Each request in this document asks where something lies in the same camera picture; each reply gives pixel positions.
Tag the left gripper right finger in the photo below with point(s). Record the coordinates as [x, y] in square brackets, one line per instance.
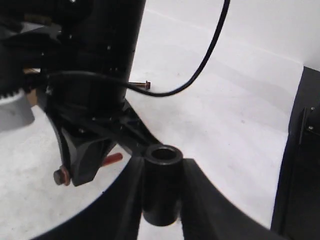
[212, 212]

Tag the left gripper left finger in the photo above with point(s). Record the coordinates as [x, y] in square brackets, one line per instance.
[112, 212]

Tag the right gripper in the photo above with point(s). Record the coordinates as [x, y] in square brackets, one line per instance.
[82, 107]

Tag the black cylindrical sleeve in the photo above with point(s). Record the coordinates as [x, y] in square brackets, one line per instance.
[162, 185]

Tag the copper-coloured flange bolt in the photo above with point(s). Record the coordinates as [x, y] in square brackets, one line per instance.
[142, 85]
[61, 176]

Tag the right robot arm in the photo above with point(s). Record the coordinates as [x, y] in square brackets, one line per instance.
[110, 37]

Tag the black metal housing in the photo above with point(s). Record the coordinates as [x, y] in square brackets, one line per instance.
[300, 162]

